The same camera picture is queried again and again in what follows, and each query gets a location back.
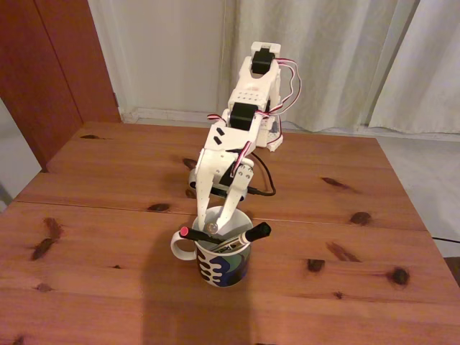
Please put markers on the white marker with black cap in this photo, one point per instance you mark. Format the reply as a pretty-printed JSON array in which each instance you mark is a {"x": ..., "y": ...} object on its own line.
[{"x": 257, "y": 231}]

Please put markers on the black fineliner pen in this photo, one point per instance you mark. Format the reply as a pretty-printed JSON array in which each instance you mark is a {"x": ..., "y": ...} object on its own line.
[{"x": 197, "y": 235}]

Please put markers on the white patterned mug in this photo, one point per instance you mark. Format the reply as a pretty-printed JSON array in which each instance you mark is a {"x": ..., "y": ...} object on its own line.
[{"x": 223, "y": 266}]

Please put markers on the white curtain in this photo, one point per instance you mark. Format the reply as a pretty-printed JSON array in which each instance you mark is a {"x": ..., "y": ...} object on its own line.
[
  {"x": 341, "y": 36},
  {"x": 438, "y": 72}
]

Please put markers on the brown wooden door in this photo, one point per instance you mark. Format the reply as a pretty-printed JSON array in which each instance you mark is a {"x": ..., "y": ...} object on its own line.
[{"x": 43, "y": 72}]

